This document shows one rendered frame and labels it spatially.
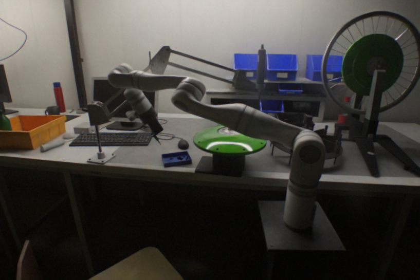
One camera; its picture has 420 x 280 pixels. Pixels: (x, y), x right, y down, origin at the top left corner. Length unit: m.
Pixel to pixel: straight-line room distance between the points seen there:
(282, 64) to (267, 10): 0.40
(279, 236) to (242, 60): 1.30
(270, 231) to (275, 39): 1.37
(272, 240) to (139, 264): 0.54
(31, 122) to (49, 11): 1.02
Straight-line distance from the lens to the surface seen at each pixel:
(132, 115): 0.97
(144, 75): 0.86
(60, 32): 2.39
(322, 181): 1.05
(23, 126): 1.93
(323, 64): 1.30
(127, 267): 1.08
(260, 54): 1.14
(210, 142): 0.90
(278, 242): 0.82
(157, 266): 1.05
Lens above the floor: 1.42
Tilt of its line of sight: 18 degrees down
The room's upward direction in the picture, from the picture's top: straight up
